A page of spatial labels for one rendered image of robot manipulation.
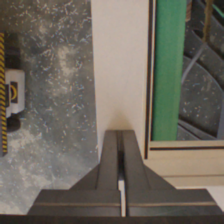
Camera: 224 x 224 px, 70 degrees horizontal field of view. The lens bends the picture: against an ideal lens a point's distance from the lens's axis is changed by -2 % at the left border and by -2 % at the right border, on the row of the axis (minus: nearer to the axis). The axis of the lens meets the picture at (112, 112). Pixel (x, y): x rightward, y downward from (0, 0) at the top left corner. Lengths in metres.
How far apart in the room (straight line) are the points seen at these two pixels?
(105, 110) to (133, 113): 0.03
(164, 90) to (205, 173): 0.11
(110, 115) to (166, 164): 0.12
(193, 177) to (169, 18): 0.19
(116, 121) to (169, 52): 0.12
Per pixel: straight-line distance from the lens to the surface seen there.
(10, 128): 1.21
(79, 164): 1.33
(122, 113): 0.15
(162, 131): 0.24
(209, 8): 0.96
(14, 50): 1.13
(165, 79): 0.22
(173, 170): 0.23
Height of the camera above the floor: 1.08
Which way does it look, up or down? 74 degrees down
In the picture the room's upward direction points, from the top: 175 degrees counter-clockwise
